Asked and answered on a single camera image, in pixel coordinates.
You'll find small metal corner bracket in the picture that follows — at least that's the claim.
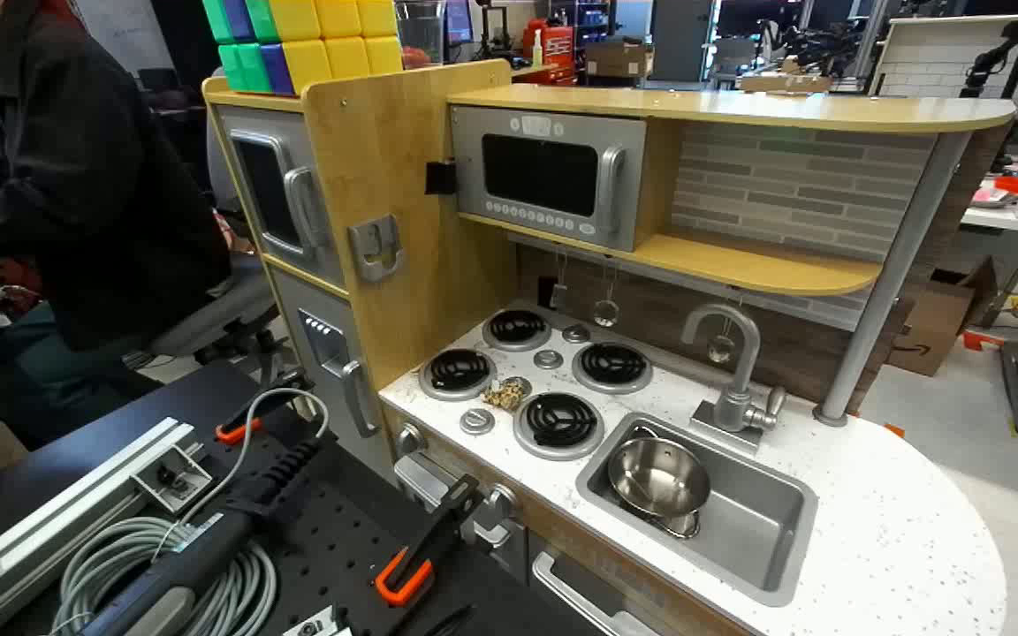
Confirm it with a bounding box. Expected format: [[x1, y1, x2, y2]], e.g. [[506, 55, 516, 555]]
[[132, 441, 217, 514]]

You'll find black clamp orange handle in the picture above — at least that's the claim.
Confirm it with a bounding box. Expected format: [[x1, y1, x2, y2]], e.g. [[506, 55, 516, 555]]
[[372, 473, 488, 611]]

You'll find hanging dark utensil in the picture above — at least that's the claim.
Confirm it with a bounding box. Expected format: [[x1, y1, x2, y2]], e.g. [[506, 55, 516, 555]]
[[544, 256, 571, 315]]

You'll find grey toy sink basin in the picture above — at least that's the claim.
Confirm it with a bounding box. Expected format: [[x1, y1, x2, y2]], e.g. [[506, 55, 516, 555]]
[[571, 409, 819, 607]]

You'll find brown cardboard box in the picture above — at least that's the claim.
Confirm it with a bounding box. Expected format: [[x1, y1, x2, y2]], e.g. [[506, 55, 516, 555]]
[[885, 255, 1000, 381]]

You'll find silver toy oven door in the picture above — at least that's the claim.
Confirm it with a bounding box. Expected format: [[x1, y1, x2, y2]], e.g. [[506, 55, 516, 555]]
[[272, 270, 400, 479]]

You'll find coiled grey cable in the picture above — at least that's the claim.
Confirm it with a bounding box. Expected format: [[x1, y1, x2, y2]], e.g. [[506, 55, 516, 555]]
[[47, 385, 336, 636]]

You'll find silver metal pot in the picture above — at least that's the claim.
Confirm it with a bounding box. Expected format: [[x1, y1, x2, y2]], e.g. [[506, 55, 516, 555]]
[[601, 426, 714, 541]]

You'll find hanging silver ring utensil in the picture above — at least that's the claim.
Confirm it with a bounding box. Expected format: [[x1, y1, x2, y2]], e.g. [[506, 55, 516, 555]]
[[591, 275, 624, 333]]

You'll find black toy stove burner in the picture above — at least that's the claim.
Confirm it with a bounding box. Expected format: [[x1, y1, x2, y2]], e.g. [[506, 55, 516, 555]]
[[481, 308, 556, 352], [568, 340, 657, 394], [418, 346, 502, 403], [514, 389, 607, 461]]

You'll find green yellow blue block cube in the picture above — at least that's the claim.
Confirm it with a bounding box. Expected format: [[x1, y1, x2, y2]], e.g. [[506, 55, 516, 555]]
[[197, 0, 406, 97]]

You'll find wooden toy kitchen unit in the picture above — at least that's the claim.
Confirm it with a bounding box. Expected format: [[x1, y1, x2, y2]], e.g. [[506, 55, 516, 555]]
[[197, 55, 1018, 636]]

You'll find grey cabinet door handle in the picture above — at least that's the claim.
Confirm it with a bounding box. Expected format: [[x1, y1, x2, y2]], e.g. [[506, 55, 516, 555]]
[[530, 547, 628, 636]]

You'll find grey support pole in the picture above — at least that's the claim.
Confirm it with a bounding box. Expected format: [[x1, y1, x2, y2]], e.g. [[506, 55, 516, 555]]
[[812, 131, 971, 426]]

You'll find aluminium extrusion rail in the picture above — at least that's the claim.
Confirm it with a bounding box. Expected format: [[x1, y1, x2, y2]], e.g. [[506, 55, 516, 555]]
[[0, 414, 202, 636]]

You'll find small black wall clip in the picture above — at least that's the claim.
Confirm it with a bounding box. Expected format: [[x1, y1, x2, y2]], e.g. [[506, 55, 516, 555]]
[[419, 160, 460, 196]]

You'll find long black bar clamp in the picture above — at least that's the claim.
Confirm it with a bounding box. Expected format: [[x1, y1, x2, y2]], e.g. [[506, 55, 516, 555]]
[[82, 400, 330, 636]]

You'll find silver stove knob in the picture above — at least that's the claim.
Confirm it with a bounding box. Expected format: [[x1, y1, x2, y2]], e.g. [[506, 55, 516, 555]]
[[470, 482, 524, 533], [393, 419, 430, 458]]

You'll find silver toy faucet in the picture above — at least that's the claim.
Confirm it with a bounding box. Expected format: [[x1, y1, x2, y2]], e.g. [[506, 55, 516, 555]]
[[678, 299, 789, 451]]

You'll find person in dark jacket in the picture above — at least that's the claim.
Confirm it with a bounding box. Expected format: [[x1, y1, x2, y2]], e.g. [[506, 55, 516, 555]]
[[0, 0, 237, 451]]

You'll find silver toy microwave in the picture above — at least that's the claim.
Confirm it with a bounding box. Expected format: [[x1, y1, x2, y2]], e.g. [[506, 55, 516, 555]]
[[449, 102, 649, 255]]

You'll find white background board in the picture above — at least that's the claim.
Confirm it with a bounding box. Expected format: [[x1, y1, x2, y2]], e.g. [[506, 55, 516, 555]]
[[868, 10, 1018, 120]]

